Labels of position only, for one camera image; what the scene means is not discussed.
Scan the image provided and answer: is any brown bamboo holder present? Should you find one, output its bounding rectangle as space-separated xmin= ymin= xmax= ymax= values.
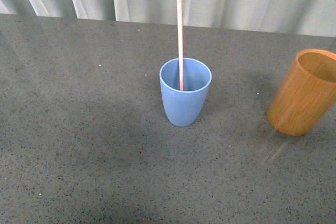
xmin=266 ymin=49 xmax=335 ymax=136

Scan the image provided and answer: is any blue plastic cup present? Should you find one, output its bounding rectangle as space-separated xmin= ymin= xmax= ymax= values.
xmin=159 ymin=58 xmax=212 ymax=126

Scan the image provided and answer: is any pink chopstick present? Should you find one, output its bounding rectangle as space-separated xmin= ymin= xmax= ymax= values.
xmin=176 ymin=0 xmax=184 ymax=91

